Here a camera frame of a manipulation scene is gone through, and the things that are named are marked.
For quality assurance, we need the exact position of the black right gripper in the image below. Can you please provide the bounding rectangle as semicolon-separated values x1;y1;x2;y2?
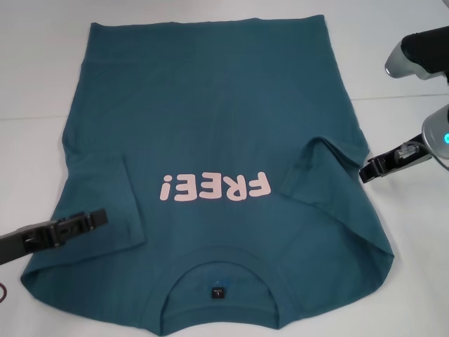
358;135;433;183

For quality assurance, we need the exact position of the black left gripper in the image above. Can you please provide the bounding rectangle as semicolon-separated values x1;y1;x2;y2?
0;207;108;266

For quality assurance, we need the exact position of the teal t-shirt with pink print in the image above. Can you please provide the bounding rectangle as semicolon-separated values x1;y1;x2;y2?
22;13;394;337

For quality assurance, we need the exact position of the right arm cable with metal plug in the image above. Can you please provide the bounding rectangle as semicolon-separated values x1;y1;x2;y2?
395;141;424;161

